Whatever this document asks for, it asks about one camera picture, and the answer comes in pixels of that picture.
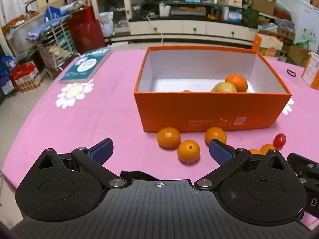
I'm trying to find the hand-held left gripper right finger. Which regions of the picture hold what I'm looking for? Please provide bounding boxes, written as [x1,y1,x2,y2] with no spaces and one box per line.
[194,139,289,191]

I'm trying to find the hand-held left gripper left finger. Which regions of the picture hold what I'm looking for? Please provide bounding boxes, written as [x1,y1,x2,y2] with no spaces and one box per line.
[37,138,128,190]

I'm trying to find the orange cardboard box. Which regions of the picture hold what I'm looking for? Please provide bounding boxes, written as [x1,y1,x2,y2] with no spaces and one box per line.
[133,46,292,133]

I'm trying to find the pink daisy tablecloth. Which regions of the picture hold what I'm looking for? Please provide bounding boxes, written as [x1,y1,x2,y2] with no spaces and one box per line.
[0,47,319,232]

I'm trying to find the yellow apple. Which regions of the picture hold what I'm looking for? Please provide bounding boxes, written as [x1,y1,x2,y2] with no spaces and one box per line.
[211,82,238,93]

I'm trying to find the large orange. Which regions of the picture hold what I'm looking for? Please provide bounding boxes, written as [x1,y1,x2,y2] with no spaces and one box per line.
[225,74,248,92]

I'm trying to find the teal book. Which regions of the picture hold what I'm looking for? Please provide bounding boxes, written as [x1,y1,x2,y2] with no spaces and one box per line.
[59,47,113,84]

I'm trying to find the red and white carton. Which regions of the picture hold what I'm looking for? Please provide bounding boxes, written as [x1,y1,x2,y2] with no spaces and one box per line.
[10,61,43,92]

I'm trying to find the red gift bag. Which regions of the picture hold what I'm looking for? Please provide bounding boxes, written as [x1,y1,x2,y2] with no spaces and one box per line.
[72,20,106,55]
[66,5,96,31]

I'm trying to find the orange white fruit print box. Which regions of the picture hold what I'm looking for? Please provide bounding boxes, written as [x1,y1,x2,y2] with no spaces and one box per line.
[252,33,284,58]

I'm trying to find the orange and white carton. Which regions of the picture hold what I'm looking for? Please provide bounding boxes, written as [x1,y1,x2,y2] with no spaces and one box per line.
[301,51,319,90]

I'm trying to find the blue cartons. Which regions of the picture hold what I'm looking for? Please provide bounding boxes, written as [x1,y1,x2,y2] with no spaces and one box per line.
[0,56,15,95]

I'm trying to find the white pouch bag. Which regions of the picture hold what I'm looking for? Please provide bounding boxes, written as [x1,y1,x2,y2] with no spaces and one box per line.
[98,12,115,37]

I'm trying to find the white television stand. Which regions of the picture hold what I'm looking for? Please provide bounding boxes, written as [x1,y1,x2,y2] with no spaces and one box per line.
[128,1,257,48]

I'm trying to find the white glass door cabinet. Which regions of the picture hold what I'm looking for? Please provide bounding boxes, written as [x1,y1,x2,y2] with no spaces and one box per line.
[90,0,132,22]

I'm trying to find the blue plastic bag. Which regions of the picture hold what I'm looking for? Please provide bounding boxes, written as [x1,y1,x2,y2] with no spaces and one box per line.
[26,5,73,40]

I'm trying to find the brown cardboard box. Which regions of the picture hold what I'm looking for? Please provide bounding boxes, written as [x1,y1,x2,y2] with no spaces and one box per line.
[249,0,277,15]

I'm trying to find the white panel with plant print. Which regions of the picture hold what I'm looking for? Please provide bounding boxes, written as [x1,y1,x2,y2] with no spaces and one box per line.
[280,0,319,53]

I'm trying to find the metal wire cart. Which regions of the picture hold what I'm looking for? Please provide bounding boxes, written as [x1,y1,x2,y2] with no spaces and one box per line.
[25,0,78,72]

